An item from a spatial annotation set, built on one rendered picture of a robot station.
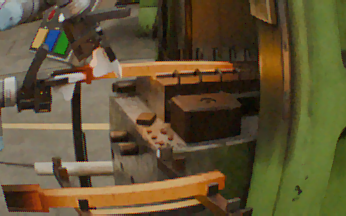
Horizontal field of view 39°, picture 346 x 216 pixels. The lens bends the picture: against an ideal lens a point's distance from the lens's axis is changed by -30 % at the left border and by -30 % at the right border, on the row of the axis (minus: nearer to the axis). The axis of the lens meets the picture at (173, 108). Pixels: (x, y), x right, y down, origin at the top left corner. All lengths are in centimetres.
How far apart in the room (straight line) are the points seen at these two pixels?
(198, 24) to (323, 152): 67
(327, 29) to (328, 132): 22
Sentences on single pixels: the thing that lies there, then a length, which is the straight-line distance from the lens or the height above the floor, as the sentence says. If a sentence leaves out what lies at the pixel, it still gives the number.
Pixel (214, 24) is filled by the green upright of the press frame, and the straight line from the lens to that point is 163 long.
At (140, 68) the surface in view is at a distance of 137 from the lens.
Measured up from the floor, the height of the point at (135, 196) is 97.
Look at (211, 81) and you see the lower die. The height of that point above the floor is 99.
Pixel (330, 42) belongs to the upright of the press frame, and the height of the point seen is 119.
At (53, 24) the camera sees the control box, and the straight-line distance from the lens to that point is 191.
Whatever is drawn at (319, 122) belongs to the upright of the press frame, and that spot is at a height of 103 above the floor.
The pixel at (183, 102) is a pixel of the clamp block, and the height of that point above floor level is 98.
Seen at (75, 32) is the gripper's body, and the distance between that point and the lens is 131.
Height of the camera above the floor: 137
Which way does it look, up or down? 18 degrees down
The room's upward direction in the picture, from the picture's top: 1 degrees clockwise
